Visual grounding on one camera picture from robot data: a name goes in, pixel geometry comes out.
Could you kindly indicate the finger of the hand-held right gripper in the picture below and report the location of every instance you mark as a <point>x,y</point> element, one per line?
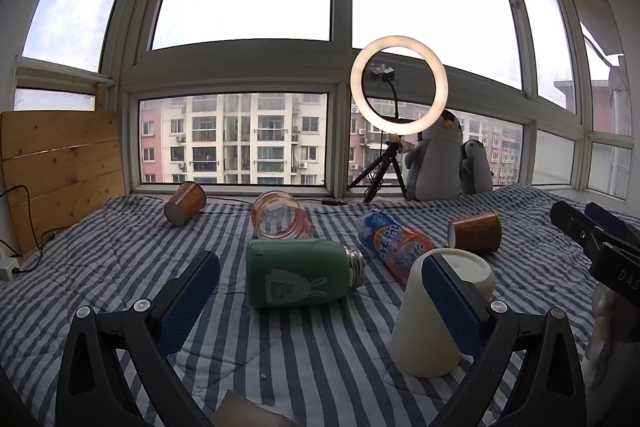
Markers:
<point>575,227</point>
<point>607,217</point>

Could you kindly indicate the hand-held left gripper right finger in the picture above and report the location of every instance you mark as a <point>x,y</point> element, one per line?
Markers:
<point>452,302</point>

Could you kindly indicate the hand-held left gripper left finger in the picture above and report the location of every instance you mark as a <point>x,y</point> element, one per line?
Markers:
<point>190,302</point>

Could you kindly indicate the cream white cup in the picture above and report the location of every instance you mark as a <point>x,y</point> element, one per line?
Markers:
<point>425,327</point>

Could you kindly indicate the brown paper cup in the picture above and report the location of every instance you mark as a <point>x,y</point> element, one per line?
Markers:
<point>475,232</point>
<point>184,204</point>

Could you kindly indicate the person's right hand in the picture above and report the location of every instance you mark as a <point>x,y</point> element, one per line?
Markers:
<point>612,337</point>

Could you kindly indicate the blue white striped blanket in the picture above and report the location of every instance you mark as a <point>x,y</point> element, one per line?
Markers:
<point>150,257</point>

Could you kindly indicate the green rabbit print bottle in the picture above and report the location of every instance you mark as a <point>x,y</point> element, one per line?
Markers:
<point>295,274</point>

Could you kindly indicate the small grey penguin plush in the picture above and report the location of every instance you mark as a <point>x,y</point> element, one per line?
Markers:
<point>475,169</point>

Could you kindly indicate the large grey penguin plush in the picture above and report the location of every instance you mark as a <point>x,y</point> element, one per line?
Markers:
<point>435,157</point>

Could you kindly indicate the black tripod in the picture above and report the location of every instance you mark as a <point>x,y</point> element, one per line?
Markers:
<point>385,167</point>

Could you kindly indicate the apartment building outside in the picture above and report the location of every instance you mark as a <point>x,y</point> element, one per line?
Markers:
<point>235,137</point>

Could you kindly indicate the wooden board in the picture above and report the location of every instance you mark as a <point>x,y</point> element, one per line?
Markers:
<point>60,172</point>

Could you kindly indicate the white power strip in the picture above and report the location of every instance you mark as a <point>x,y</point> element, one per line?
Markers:
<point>7,268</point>

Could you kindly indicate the black phone holder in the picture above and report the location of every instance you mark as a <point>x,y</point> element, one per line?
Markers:
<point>385,74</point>

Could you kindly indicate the white window frame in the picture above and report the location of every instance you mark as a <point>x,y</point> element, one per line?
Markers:
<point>340,7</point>

